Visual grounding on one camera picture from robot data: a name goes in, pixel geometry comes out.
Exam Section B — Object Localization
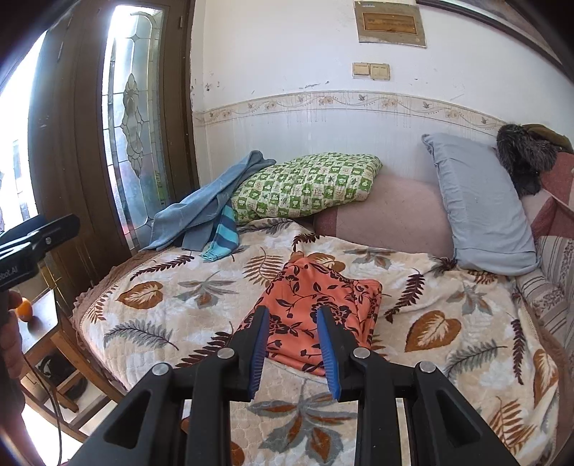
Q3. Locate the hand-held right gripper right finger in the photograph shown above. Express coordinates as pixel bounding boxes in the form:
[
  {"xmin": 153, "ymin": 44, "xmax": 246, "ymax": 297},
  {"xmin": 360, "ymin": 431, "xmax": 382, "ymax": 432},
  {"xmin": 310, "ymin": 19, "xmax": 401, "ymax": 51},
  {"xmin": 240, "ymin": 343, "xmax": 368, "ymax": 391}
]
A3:
[{"xmin": 316, "ymin": 306, "xmax": 521, "ymax": 466}]

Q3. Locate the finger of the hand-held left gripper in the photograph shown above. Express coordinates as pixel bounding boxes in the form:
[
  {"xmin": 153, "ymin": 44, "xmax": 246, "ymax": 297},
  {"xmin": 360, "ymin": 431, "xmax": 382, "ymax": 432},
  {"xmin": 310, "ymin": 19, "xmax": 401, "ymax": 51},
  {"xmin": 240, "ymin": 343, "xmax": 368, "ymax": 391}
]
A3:
[{"xmin": 0, "ymin": 214, "xmax": 80, "ymax": 258}]

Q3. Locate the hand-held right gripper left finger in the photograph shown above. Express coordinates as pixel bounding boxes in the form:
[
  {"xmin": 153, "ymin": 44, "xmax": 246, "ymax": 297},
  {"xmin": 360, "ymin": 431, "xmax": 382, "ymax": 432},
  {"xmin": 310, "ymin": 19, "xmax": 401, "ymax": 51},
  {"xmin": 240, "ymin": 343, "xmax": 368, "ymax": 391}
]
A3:
[{"xmin": 67, "ymin": 306, "xmax": 271, "ymax": 466}]

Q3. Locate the orange floral garment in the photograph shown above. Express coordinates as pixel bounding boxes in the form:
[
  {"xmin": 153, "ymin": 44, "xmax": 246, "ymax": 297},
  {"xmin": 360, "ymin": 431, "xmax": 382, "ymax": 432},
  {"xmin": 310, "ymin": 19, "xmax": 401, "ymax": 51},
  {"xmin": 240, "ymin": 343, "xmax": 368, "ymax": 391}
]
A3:
[{"xmin": 240, "ymin": 257, "xmax": 384, "ymax": 377}]

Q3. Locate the person's left forearm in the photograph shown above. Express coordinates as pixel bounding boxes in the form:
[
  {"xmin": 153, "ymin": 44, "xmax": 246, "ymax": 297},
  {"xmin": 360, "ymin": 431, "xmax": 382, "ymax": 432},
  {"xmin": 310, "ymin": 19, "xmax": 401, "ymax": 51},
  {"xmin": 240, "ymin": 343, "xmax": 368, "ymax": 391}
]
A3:
[{"xmin": 0, "ymin": 325, "xmax": 25, "ymax": 417}]

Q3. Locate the person's left hand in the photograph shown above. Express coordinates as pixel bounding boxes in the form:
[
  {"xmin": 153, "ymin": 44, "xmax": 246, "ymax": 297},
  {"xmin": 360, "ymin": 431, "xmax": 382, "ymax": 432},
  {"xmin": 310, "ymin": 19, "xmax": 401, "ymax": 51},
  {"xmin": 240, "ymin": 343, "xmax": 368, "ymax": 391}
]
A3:
[{"xmin": 0, "ymin": 290, "xmax": 22, "ymax": 328}]

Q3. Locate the wooden side table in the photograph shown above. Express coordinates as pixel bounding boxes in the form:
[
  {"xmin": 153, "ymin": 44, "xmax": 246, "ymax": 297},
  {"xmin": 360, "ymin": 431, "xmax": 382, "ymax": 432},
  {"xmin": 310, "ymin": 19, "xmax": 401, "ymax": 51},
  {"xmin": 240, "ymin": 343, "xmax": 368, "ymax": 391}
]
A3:
[{"xmin": 18, "ymin": 287, "xmax": 135, "ymax": 442}]

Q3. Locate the wooden door with glass panel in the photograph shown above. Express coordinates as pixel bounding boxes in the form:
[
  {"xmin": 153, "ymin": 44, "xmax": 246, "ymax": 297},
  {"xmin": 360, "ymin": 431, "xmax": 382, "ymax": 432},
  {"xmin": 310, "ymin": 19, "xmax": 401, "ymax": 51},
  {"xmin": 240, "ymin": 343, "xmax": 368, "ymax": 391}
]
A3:
[{"xmin": 27, "ymin": 0, "xmax": 200, "ymax": 305}]

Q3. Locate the leaf print blanket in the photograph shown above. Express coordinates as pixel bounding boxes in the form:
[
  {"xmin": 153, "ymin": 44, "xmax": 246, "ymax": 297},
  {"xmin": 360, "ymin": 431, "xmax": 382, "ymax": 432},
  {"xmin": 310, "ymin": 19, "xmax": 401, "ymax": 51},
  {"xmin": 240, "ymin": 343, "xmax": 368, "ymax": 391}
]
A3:
[{"xmin": 74, "ymin": 218, "xmax": 561, "ymax": 466}]

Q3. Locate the dark object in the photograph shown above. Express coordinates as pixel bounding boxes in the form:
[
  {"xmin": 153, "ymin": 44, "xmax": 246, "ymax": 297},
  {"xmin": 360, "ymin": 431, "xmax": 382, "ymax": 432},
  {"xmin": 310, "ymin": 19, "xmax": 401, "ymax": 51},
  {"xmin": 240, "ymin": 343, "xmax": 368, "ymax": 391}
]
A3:
[{"xmin": 38, "ymin": 354, "xmax": 86, "ymax": 401}]

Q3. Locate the blue striped garment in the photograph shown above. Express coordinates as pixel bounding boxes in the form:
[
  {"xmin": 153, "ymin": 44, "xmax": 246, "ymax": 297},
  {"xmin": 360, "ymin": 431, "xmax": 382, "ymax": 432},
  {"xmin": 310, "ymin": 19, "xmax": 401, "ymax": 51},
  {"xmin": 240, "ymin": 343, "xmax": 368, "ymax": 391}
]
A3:
[{"xmin": 200, "ymin": 204, "xmax": 239, "ymax": 263}]

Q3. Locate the blue-grey sweater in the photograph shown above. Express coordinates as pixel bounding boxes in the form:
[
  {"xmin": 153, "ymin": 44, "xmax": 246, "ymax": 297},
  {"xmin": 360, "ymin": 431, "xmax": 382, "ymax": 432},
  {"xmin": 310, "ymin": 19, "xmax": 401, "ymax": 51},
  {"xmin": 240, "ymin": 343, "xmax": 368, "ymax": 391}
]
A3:
[{"xmin": 142, "ymin": 150, "xmax": 277, "ymax": 252}]

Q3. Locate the mauve bed cover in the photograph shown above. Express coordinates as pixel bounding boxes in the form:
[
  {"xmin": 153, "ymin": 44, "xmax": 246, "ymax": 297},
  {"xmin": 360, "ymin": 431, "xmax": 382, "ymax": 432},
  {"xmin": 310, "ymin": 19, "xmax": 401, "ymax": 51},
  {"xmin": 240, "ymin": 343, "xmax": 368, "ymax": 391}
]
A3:
[{"xmin": 312, "ymin": 172, "xmax": 456, "ymax": 261}]

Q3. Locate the green checked pillow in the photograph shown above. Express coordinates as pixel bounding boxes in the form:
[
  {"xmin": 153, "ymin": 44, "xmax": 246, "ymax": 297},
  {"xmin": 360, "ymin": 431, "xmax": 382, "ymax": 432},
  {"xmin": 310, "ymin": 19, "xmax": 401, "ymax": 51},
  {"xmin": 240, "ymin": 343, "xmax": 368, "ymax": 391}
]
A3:
[{"xmin": 231, "ymin": 152, "xmax": 383, "ymax": 226}]

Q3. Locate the grey-blue pillow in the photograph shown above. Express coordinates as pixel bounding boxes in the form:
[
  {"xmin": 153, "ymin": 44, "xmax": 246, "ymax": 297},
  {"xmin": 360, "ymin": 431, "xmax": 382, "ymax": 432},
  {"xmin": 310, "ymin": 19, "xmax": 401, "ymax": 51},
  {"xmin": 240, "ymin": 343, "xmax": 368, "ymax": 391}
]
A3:
[{"xmin": 422, "ymin": 133, "xmax": 540, "ymax": 276}]

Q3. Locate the pink striped throw blanket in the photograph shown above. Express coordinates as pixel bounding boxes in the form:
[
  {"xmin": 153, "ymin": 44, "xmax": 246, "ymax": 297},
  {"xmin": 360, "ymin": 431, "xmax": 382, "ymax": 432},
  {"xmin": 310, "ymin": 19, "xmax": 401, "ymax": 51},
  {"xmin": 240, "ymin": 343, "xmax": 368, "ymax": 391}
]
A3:
[{"xmin": 516, "ymin": 152, "xmax": 574, "ymax": 359}]

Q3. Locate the dark fur hat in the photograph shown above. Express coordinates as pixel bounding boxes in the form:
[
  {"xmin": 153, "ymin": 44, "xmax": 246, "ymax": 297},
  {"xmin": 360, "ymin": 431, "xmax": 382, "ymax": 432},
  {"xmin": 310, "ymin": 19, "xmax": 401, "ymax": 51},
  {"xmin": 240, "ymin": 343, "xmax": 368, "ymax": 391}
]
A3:
[{"xmin": 495, "ymin": 124, "xmax": 561, "ymax": 199}]

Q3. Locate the olive cloth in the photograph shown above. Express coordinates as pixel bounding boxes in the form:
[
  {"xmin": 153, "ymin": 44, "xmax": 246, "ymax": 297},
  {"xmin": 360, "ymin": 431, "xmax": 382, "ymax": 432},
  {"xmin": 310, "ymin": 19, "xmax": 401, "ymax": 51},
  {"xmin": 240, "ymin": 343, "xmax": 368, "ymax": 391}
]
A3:
[{"xmin": 522, "ymin": 123, "xmax": 574, "ymax": 153}]

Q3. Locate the black cable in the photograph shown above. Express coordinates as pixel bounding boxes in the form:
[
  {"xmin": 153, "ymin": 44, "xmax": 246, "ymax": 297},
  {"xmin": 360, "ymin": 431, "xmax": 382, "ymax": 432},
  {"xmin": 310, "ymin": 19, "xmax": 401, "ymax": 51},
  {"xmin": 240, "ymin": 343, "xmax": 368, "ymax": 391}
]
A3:
[{"xmin": 18, "ymin": 345, "xmax": 63, "ymax": 466}]

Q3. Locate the framed wall plaque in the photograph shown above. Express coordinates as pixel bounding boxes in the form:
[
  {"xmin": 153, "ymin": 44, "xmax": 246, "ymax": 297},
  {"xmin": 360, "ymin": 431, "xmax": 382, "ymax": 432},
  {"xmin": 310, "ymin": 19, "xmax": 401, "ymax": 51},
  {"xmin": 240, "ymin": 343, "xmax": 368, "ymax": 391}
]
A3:
[{"xmin": 354, "ymin": 0, "xmax": 428, "ymax": 48}]

